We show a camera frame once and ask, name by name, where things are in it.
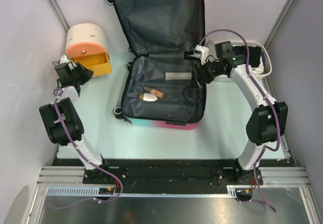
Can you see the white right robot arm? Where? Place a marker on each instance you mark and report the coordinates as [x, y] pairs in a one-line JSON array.
[[268, 120]]

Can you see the brown cylindrical cosmetic tube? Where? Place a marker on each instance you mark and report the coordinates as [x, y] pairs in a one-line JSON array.
[[153, 91]]

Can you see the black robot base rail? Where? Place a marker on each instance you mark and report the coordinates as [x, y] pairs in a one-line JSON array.
[[221, 172]]

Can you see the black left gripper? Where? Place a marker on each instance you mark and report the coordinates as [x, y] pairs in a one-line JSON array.
[[87, 73]]

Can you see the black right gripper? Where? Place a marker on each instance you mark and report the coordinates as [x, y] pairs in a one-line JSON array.
[[201, 69]]

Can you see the cream and orange drawer box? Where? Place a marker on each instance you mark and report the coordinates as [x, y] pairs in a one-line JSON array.
[[87, 44]]

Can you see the white slotted cable duct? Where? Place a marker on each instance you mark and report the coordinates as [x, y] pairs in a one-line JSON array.
[[94, 191]]

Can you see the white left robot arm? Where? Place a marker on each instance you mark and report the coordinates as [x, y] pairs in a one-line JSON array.
[[62, 122]]

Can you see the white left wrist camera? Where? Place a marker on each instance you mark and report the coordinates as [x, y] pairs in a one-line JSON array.
[[66, 59]]

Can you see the pink and teal kids suitcase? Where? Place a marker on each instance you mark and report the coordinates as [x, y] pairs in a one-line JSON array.
[[158, 33]]

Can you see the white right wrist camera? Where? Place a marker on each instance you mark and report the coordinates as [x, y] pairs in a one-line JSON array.
[[202, 52]]

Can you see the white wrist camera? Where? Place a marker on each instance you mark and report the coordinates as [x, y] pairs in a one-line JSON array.
[[202, 52], [66, 59]]

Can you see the white rectangular plastic basin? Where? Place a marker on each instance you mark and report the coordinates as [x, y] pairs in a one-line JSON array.
[[265, 61]]

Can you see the white egg-shaped case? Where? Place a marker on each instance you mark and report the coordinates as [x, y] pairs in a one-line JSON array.
[[147, 97]]

